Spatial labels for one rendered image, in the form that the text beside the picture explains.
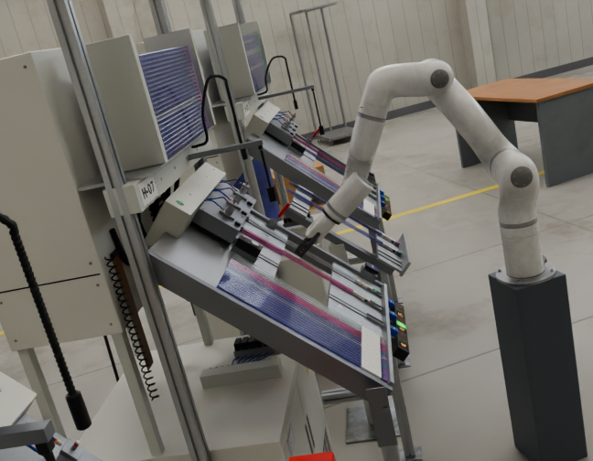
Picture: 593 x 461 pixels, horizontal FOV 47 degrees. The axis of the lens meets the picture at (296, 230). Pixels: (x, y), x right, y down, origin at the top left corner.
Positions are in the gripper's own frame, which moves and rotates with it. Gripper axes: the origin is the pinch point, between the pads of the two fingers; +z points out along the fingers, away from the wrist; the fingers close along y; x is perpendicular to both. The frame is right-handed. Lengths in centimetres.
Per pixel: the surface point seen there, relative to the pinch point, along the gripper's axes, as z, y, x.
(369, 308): -3.7, 14.9, 26.4
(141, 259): 6, 64, -38
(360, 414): 56, -43, 74
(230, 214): -1.9, 22.9, -26.6
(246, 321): 4, 60, -8
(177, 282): 7, 60, -27
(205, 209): 0.4, 26.7, -33.1
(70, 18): -29, 63, -82
